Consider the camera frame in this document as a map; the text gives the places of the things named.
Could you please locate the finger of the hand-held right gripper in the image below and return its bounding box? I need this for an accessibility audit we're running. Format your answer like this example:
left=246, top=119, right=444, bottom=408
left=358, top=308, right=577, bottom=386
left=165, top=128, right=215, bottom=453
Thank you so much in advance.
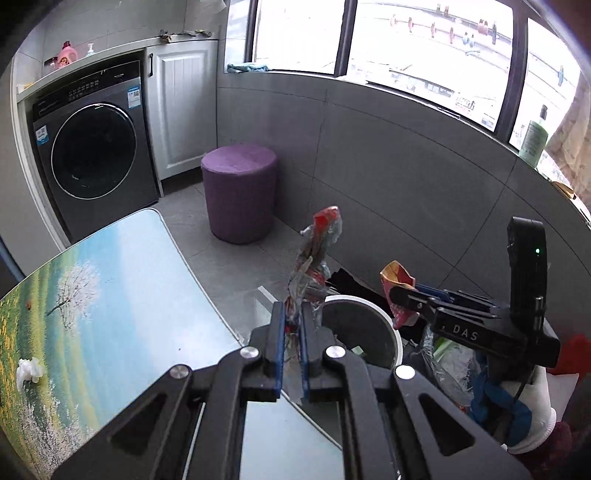
left=388, top=286, right=503, bottom=326
left=414, top=284, right=509, bottom=312

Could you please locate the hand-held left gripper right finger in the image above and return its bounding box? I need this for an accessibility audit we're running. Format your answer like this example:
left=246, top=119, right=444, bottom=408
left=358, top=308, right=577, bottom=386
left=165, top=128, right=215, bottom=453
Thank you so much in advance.
left=299, top=301, right=532, bottom=480

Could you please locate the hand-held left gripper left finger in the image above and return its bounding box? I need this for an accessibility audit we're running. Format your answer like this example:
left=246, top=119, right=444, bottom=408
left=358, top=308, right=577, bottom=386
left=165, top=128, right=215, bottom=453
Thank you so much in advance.
left=53, top=301, right=284, bottom=480

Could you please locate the orange striped snack wrapper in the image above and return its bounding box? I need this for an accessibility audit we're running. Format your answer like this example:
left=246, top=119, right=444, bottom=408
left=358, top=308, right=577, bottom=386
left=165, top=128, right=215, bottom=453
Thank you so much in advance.
left=379, top=261, right=419, bottom=329

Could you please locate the green paper sheet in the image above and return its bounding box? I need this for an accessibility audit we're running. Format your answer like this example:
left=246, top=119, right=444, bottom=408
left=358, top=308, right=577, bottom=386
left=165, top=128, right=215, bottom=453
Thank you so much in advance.
left=431, top=337, right=458, bottom=361

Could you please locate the white round trash bin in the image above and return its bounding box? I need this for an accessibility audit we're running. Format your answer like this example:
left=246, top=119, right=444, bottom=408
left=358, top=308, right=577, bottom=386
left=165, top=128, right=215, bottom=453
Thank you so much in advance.
left=318, top=295, right=404, bottom=370

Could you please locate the clear plastic bag wrapper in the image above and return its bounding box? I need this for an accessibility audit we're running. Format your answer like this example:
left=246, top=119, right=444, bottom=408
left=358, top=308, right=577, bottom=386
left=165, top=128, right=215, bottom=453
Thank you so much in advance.
left=425, top=346, right=476, bottom=407

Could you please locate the red clear snack wrapper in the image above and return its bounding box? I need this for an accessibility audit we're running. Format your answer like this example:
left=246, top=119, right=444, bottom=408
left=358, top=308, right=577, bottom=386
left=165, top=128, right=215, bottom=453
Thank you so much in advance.
left=284, top=206, right=345, bottom=370

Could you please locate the person's right hand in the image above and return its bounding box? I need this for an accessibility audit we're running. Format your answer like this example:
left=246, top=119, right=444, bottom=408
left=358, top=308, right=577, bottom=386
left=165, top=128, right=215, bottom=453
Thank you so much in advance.
left=471, top=364, right=557, bottom=456

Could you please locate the red cloth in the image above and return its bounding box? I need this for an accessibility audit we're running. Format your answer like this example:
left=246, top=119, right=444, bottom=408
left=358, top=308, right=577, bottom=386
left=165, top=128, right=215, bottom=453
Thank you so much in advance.
left=549, top=335, right=591, bottom=374

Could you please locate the green plastic bottle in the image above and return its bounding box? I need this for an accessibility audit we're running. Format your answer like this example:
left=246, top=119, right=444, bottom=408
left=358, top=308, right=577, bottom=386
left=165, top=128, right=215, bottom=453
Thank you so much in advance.
left=518, top=105, right=550, bottom=168

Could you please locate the beige patterned curtain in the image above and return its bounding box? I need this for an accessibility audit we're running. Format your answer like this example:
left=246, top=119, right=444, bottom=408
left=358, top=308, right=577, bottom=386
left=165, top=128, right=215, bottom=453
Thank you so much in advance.
left=545, top=78, right=591, bottom=195

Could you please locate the purple round stool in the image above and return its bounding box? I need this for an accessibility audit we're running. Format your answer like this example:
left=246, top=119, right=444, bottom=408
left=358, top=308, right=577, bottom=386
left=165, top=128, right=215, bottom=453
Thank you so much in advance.
left=201, top=143, right=279, bottom=245

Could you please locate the crumpled white tissue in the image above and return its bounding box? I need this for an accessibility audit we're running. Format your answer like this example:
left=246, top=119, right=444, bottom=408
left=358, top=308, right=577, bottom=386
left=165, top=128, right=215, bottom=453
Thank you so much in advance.
left=16, top=357, right=43, bottom=383

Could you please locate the row of clothes pegs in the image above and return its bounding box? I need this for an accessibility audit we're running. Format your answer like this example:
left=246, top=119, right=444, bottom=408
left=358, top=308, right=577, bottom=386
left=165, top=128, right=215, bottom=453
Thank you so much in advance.
left=388, top=4, right=566, bottom=88

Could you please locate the white floor cabinet door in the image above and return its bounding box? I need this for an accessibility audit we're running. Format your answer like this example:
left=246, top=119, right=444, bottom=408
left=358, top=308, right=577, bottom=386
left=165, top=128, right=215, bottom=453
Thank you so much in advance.
left=145, top=41, right=220, bottom=183

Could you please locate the dark grey washing machine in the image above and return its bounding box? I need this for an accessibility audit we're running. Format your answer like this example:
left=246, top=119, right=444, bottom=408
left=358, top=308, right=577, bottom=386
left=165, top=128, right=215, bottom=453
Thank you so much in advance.
left=25, top=60, right=160, bottom=243

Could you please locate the grey rag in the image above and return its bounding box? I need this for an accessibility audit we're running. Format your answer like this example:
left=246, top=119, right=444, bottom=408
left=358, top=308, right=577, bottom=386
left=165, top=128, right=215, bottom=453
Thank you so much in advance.
left=159, top=30, right=211, bottom=44

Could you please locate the black window frame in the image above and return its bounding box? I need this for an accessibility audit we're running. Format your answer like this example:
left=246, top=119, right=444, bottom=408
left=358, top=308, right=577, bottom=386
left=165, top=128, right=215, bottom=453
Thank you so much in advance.
left=249, top=0, right=591, bottom=153

